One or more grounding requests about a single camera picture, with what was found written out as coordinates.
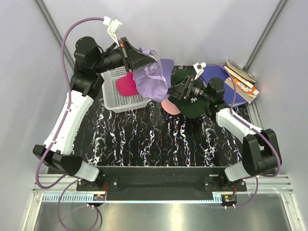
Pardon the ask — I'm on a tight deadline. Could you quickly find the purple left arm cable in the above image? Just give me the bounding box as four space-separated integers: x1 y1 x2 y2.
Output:
35 17 106 189

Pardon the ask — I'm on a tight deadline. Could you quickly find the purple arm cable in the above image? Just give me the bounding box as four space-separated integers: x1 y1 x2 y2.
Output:
35 17 106 189
204 63 282 178

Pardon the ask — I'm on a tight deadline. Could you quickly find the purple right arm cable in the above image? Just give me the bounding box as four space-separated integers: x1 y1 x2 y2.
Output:
204 63 282 178

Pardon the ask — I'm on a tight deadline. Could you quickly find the white plastic basket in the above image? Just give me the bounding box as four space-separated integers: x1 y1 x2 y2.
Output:
102 66 151 113

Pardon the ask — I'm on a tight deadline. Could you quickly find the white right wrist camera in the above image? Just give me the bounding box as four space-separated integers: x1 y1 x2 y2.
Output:
193 62 206 80

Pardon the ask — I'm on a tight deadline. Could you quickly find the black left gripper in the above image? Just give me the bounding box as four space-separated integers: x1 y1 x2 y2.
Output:
93 37 156 74

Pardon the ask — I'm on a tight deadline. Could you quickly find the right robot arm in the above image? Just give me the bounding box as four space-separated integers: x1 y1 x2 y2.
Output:
168 75 282 191

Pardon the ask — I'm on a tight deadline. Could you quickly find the blue ring binder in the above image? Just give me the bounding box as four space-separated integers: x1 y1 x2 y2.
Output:
199 64 257 106

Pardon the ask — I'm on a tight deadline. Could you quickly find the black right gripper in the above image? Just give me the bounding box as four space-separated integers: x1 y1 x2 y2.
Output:
165 76 212 103

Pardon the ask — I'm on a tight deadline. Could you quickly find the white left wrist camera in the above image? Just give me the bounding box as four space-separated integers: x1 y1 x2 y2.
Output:
103 16 123 47

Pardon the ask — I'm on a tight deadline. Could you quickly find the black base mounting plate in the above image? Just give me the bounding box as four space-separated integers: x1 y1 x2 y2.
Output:
77 166 247 203

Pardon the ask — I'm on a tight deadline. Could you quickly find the light pink baseball cap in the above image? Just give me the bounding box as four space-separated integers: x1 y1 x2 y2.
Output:
161 99 180 116

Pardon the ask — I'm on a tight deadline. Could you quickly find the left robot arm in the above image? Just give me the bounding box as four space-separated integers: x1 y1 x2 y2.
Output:
33 37 156 191

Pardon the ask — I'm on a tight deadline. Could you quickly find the orange paperback book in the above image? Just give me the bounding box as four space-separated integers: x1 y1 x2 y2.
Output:
224 77 260 106

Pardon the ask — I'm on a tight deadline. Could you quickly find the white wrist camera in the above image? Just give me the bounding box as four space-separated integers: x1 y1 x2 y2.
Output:
103 16 123 47
193 62 206 80

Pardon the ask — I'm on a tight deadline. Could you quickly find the dark green cap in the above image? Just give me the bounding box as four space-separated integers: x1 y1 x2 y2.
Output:
168 69 205 119

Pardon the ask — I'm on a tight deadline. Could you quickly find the tan paperback book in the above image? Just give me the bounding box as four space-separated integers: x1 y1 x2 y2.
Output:
224 59 257 86

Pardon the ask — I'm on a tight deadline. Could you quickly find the lavender baseball cap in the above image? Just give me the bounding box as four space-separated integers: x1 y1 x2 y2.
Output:
133 48 175 103

